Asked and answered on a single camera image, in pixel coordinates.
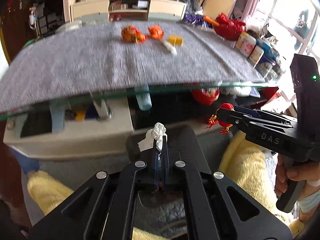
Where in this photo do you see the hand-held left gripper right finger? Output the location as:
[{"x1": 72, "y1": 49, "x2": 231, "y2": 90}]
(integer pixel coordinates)
[{"x1": 161, "y1": 135, "x2": 293, "y2": 240}]

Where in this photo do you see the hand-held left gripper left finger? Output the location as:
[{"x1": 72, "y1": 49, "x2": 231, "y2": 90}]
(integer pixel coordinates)
[{"x1": 29, "y1": 149, "x2": 161, "y2": 240}]

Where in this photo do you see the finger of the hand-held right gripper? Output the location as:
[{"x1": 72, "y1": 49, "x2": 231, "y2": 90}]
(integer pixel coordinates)
[
  {"x1": 216, "y1": 107, "x2": 298, "y2": 136},
  {"x1": 232, "y1": 105, "x2": 298, "y2": 125}
]

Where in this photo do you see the red ornament with gold tassels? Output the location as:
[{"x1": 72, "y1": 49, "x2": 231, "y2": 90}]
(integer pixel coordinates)
[{"x1": 206, "y1": 103, "x2": 237, "y2": 135}]

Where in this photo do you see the white tissue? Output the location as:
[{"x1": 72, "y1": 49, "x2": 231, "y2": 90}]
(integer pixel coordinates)
[{"x1": 137, "y1": 122, "x2": 167, "y2": 152}]

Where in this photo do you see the person's right forearm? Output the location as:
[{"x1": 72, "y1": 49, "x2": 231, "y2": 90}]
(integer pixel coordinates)
[{"x1": 298, "y1": 179, "x2": 320, "y2": 222}]

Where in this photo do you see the person's right hand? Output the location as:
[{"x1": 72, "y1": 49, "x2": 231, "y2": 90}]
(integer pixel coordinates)
[{"x1": 274, "y1": 154, "x2": 320, "y2": 196}]

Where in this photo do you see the red round box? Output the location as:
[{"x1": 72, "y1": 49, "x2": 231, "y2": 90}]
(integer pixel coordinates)
[{"x1": 191, "y1": 87, "x2": 221, "y2": 106}]

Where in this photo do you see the person's right leg yellow fleece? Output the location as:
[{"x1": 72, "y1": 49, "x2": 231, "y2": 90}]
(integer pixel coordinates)
[{"x1": 217, "y1": 130, "x2": 308, "y2": 240}]

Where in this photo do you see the person's leg yellow fleece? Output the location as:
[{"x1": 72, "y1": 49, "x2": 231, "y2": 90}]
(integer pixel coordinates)
[
  {"x1": 217, "y1": 130, "x2": 308, "y2": 240},
  {"x1": 27, "y1": 170, "x2": 164, "y2": 240}
]

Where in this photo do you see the small white bottle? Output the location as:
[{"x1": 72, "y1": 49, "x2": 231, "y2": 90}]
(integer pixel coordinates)
[{"x1": 248, "y1": 45, "x2": 265, "y2": 67}]

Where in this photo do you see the white bottle pink label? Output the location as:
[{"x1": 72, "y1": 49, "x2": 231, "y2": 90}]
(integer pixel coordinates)
[{"x1": 235, "y1": 31, "x2": 257, "y2": 57}]

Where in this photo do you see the red openwork basket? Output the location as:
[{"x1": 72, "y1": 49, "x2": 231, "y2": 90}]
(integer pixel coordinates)
[{"x1": 213, "y1": 13, "x2": 247, "y2": 42}]

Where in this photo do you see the long white wrapper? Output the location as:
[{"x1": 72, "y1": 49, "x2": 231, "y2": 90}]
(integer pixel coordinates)
[{"x1": 159, "y1": 40, "x2": 178, "y2": 56}]

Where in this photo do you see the small yellow box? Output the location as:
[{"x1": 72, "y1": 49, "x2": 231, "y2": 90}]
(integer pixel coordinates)
[{"x1": 168, "y1": 35, "x2": 184, "y2": 46}]

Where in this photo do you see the orange tube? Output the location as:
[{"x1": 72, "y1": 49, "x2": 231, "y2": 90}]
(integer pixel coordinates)
[{"x1": 203, "y1": 16, "x2": 219, "y2": 27}]

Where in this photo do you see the purple bag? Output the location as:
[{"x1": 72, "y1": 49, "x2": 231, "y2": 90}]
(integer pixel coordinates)
[{"x1": 182, "y1": 13, "x2": 216, "y2": 28}]

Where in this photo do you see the window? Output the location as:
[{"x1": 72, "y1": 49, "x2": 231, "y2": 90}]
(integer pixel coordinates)
[{"x1": 260, "y1": 0, "x2": 320, "y2": 61}]

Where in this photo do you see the person's left leg yellow fleece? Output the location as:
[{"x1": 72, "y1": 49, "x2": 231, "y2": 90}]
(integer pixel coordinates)
[{"x1": 27, "y1": 170, "x2": 164, "y2": 240}]

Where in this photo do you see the pink curtain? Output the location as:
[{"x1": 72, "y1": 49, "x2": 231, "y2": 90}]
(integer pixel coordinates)
[{"x1": 233, "y1": 0, "x2": 267, "y2": 26}]

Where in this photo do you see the small orange wrapper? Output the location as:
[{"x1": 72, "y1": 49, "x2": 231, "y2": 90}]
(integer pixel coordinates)
[{"x1": 147, "y1": 24, "x2": 165, "y2": 40}]

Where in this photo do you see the grey woven table runner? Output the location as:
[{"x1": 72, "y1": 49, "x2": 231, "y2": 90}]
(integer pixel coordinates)
[{"x1": 0, "y1": 21, "x2": 266, "y2": 113}]

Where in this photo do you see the grey plastic bag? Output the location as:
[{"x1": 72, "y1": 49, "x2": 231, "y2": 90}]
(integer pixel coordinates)
[{"x1": 180, "y1": 0, "x2": 201, "y2": 16}]

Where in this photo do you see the orange gold foil wrapper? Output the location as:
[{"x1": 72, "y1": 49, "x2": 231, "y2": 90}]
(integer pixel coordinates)
[{"x1": 121, "y1": 26, "x2": 147, "y2": 44}]

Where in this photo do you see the white round stool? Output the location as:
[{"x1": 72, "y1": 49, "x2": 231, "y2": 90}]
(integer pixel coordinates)
[{"x1": 56, "y1": 20, "x2": 83, "y2": 32}]

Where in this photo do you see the cream TV cabinet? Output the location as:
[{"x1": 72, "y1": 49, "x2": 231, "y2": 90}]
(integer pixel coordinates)
[{"x1": 70, "y1": 0, "x2": 188, "y2": 23}]

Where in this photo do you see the beige folding screen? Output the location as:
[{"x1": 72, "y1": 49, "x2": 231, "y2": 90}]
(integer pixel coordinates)
[{"x1": 62, "y1": 0, "x2": 81, "y2": 23}]

